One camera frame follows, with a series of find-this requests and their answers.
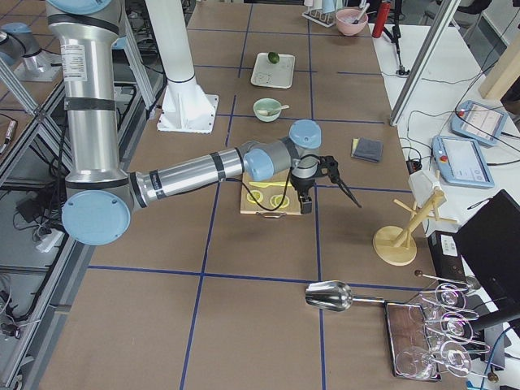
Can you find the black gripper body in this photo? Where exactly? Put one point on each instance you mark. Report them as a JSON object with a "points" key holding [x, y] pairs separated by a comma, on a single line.
{"points": [[302, 186]]}

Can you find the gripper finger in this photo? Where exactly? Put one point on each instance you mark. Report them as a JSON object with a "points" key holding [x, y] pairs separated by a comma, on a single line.
{"points": [[306, 205]]}

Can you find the white ceramic spoon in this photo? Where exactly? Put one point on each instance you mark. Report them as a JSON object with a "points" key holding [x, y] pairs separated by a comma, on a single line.
{"points": [[278, 110]]}

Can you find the green ceramic bowl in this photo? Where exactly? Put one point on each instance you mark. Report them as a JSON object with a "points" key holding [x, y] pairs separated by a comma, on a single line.
{"points": [[266, 104]]}

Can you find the pink bowl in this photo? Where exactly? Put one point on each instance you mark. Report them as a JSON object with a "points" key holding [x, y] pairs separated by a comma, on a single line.
{"points": [[349, 23]]}

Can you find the bamboo cutting board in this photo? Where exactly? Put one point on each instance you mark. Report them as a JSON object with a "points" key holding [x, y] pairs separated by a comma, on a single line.
{"points": [[261, 199]]}

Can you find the yellow plastic knife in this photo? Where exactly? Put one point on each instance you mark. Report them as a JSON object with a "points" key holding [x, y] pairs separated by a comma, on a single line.
{"points": [[263, 184]]}

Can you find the grey folded cloth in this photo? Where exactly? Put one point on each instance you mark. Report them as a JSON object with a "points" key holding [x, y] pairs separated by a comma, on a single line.
{"points": [[367, 149]]}

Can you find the metal scoop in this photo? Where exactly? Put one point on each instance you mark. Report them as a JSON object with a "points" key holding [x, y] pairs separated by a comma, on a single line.
{"points": [[336, 296]]}

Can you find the wooden mug tree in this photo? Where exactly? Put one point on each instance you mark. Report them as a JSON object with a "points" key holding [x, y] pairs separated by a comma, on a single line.
{"points": [[395, 245]]}

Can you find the white bear tray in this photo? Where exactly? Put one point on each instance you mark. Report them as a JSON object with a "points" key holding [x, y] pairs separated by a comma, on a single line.
{"points": [[273, 75]]}

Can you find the green avocado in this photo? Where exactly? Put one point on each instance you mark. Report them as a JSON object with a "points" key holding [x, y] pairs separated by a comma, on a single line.
{"points": [[273, 57]]}

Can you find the near teach pendant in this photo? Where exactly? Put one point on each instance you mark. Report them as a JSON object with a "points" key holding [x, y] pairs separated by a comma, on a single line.
{"points": [[461, 162]]}

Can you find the teach pendant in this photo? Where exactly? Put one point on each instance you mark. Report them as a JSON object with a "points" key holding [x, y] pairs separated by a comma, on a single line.
{"points": [[461, 162], [479, 122]]}

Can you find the black glass rack tray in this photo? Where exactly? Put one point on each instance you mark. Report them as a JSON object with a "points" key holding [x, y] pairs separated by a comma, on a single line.
{"points": [[405, 329]]}

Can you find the black laptop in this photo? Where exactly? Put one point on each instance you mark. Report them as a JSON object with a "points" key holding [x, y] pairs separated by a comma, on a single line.
{"points": [[489, 243]]}

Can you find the wine glass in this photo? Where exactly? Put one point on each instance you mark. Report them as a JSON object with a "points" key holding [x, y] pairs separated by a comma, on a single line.
{"points": [[415, 363]]}

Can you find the far teach pendant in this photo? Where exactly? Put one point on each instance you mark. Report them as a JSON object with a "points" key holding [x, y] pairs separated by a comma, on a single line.
{"points": [[479, 122]]}

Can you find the red bottle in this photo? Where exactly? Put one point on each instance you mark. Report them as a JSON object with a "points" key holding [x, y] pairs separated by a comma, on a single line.
{"points": [[381, 18]]}

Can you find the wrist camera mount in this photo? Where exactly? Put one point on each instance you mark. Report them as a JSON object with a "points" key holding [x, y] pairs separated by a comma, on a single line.
{"points": [[328, 166]]}

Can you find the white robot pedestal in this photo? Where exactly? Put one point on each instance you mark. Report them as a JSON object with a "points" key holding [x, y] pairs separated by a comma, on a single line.
{"points": [[185, 107]]}

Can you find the aluminium frame post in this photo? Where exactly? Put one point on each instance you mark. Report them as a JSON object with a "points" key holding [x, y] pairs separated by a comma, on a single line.
{"points": [[440, 23]]}

